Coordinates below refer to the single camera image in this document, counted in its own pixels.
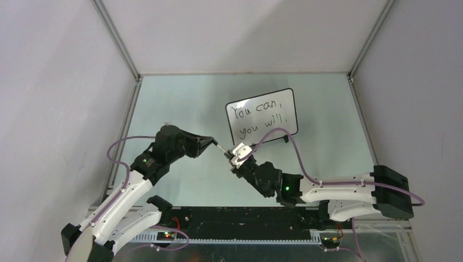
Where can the white marker pen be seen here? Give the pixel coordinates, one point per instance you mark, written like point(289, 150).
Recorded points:
point(221, 148)

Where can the aluminium frame rail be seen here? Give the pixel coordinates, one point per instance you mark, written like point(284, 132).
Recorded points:
point(368, 225)

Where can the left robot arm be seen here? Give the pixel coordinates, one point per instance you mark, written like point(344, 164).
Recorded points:
point(102, 234)

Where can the black framed whiteboard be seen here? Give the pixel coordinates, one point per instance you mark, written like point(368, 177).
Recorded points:
point(252, 118)

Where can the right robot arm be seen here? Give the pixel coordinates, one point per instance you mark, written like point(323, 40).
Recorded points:
point(383, 190)

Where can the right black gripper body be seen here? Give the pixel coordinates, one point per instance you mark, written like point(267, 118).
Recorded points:
point(247, 171)

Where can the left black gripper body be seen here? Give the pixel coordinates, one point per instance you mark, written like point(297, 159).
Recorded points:
point(187, 146)

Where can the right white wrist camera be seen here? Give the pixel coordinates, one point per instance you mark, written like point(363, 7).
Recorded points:
point(239, 153)

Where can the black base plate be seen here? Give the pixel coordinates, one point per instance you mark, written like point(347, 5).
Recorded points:
point(247, 223)

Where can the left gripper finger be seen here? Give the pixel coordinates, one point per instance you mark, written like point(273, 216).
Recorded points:
point(195, 138)
point(203, 145)

